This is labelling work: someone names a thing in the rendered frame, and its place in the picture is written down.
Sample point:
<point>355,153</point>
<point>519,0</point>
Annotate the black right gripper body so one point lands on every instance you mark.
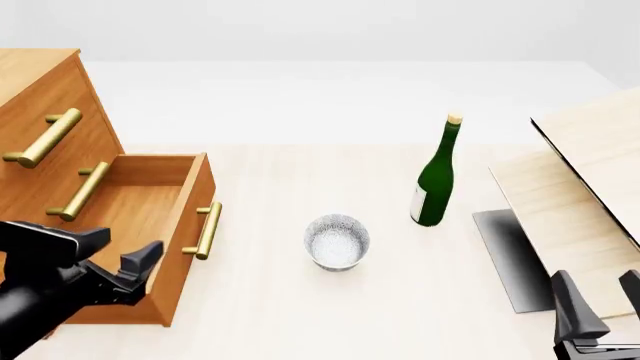
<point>600,348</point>

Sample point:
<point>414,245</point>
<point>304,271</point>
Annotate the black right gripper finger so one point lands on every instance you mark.
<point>577,311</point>
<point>632,292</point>

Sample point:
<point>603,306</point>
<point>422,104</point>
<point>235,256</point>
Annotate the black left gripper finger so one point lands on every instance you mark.
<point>140,262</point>
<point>90,240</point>

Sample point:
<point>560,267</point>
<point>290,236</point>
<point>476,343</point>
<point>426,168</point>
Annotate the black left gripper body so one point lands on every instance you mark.
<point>102,288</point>

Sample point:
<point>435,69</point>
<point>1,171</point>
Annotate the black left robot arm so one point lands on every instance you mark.
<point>25,315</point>

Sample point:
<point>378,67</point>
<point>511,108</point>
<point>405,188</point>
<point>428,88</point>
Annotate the open wooden drawer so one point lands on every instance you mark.
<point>145,202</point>

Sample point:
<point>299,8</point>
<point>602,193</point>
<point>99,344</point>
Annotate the wooden cabinet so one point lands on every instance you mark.
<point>30,71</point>

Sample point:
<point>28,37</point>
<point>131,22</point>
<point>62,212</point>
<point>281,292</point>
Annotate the patterned silver-white bowl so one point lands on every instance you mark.
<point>337,243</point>

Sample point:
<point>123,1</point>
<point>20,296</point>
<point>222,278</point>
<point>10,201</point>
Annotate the pale wooden panel stand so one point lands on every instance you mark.
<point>560,202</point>

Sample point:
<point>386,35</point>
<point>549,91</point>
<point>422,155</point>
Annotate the green wine bottle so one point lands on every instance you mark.
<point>434,183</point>

